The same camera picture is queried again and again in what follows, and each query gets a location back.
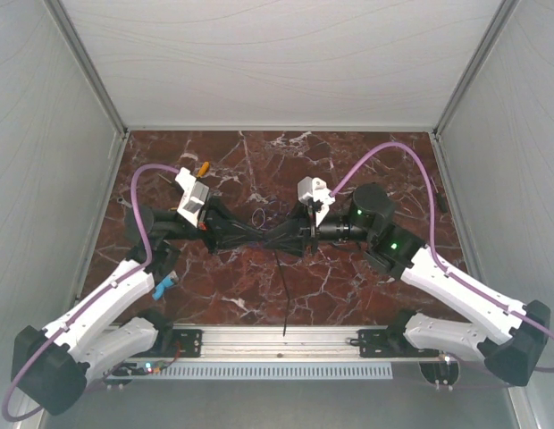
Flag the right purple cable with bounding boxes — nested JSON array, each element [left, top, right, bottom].
[[330, 142, 554, 390]]

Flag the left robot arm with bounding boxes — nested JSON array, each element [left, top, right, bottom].
[[10, 197, 264, 416]]

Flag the small black screwdriver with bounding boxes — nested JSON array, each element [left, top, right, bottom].
[[431, 177, 449, 214]]

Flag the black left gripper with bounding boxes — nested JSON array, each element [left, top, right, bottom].
[[166, 192, 267, 257]]

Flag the purple cable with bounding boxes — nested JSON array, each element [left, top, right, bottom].
[[2, 164, 182, 422], [330, 142, 554, 390]]

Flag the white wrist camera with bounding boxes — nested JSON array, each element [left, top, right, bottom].
[[175, 168, 210, 228], [297, 176, 335, 227]]

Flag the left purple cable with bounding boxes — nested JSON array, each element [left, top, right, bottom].
[[2, 164, 182, 422]]

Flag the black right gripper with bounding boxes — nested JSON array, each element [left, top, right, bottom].
[[262, 200, 373, 257]]

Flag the black zip tie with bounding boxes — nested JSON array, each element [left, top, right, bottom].
[[273, 249, 290, 338]]

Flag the purple wire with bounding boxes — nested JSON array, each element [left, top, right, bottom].
[[251, 196, 296, 229]]

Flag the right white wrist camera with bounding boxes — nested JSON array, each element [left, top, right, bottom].
[[297, 176, 335, 227]]

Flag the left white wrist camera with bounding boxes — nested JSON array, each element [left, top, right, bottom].
[[175, 168, 210, 228]]

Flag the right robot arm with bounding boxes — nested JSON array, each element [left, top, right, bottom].
[[264, 178, 550, 387]]

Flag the grey slotted cable duct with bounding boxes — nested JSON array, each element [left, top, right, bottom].
[[108, 361, 393, 383]]

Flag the yellow handled flat screwdriver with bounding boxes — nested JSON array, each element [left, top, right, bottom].
[[197, 162, 210, 178]]

